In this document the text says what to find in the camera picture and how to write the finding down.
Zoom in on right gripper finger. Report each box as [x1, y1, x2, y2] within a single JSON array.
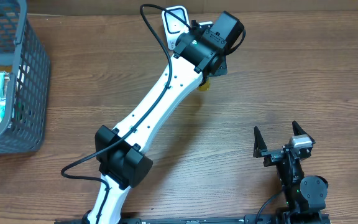
[[291, 121, 316, 144], [253, 126, 267, 158]]

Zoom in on white barcode scanner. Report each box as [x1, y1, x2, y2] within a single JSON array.
[[162, 6, 190, 50]]

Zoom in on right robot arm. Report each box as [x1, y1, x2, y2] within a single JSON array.
[[253, 121, 331, 223]]

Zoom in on grey plastic shopping basket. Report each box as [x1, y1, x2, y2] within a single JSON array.
[[0, 1, 51, 154]]

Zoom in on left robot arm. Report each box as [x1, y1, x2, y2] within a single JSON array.
[[82, 11, 246, 223]]

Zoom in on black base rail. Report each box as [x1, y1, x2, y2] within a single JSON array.
[[54, 215, 331, 224]]

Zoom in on yellow liquid bottle silver cap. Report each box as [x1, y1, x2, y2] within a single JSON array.
[[197, 78, 211, 91]]

